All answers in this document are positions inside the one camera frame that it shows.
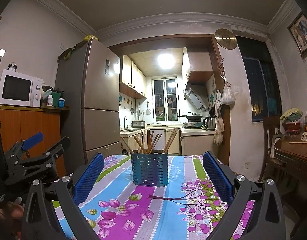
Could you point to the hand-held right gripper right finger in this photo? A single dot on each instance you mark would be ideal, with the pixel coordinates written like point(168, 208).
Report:
point(217, 177)

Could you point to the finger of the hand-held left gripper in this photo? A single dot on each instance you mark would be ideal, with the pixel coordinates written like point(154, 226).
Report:
point(33, 138)
point(59, 146)

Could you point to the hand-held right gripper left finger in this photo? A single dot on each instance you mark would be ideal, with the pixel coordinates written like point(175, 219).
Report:
point(89, 177)

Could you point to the blue metal utensil holder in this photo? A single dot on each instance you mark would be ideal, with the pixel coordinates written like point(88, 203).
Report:
point(148, 170)

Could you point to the bunch of wooden chopsticks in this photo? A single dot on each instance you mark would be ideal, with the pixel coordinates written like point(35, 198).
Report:
point(170, 140)

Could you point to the person's left hand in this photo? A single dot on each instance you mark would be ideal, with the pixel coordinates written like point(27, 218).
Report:
point(14, 208)

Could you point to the orange wooden cabinet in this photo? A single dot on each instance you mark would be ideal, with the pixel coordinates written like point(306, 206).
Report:
point(43, 125)

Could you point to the small white bottle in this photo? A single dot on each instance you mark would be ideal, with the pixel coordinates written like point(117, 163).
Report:
point(50, 100)

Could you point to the blue lidded jar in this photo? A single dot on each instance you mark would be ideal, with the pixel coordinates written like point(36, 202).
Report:
point(62, 103)

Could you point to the green container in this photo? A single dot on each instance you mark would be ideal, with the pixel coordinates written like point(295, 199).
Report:
point(56, 98)

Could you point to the grey refrigerator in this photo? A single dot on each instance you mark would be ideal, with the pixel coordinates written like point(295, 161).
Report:
point(101, 125)

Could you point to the hanging cloth bags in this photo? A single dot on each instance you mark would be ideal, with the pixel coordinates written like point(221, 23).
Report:
point(219, 130)

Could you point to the pale teal box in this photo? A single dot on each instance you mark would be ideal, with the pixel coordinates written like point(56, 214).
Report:
point(47, 92)

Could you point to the white microwave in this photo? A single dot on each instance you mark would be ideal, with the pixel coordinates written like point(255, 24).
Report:
point(16, 90)

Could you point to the steel electric kettle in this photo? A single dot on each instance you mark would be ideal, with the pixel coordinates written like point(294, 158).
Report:
point(209, 123)

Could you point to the gas stove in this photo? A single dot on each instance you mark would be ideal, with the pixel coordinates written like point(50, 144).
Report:
point(193, 125)

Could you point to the black wok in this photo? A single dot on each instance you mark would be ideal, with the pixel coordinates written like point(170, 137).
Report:
point(193, 117)

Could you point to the kitchen faucet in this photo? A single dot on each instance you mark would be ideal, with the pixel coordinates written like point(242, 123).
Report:
point(125, 123)

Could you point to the hanging black ladle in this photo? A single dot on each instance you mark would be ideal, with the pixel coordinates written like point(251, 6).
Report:
point(212, 111)

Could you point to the floral striped tablecloth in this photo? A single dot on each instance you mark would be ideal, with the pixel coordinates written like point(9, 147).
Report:
point(153, 205)

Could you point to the small black white ornament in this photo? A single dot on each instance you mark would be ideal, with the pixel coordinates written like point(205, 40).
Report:
point(12, 67)

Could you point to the dark wooden side table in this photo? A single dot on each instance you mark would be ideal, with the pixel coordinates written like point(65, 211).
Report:
point(296, 155)

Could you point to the white hanging plastic bag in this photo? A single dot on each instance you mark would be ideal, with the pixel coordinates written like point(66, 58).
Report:
point(228, 96)

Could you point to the steel range hood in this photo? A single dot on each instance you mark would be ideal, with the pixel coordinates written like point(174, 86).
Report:
point(196, 96)

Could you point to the dark bag on refrigerator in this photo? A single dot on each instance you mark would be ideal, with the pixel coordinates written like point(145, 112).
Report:
point(67, 53)

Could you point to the flower pot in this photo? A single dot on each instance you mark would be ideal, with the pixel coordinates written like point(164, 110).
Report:
point(292, 120)

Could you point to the dark room window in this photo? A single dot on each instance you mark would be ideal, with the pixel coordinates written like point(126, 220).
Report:
point(258, 80)

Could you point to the yellow plastic bag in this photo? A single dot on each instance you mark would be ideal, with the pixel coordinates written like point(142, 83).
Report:
point(90, 37)

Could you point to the wooden cabinet above hood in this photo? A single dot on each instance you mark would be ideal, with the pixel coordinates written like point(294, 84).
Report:
point(199, 62)

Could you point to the kitchen ceiling light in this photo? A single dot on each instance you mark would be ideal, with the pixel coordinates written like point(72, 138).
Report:
point(166, 61)

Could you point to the white wall hook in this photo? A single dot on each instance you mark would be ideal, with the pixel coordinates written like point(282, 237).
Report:
point(2, 52)

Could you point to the cream wall cabinets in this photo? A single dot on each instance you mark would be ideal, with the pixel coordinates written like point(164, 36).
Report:
point(132, 77)

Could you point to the round gold wall plate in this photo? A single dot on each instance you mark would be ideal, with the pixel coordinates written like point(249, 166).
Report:
point(226, 38)

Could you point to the framed wall picture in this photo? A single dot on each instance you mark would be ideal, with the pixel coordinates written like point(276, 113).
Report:
point(302, 33)

